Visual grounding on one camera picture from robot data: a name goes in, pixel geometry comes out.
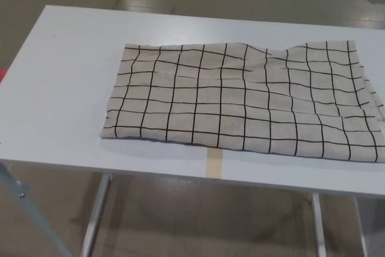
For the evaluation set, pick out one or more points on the white black checkered towel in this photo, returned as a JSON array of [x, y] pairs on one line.
[[228, 100]]

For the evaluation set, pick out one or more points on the beige masking tape strip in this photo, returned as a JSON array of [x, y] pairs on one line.
[[214, 163]]

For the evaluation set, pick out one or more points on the white slanted table leg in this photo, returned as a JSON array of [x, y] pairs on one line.
[[97, 212]]

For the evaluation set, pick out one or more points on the white upright table leg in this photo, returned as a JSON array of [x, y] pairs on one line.
[[318, 227], [361, 227]]

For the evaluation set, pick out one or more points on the red object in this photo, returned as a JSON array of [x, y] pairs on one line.
[[1, 76]]

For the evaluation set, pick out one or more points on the grey metal stand strut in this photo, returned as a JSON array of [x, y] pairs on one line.
[[21, 206]]

